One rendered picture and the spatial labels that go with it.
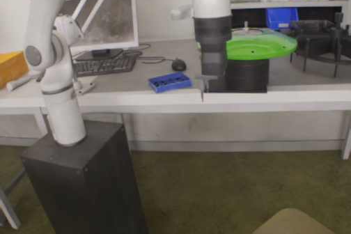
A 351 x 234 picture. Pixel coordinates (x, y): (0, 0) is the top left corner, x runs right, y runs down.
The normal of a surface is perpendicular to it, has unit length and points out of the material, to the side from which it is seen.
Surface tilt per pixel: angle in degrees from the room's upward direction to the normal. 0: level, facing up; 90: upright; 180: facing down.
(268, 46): 23
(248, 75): 90
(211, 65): 90
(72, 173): 90
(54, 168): 90
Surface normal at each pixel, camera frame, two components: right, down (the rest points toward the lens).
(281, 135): -0.16, 0.44
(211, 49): -0.29, 0.60
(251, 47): -0.15, -0.66
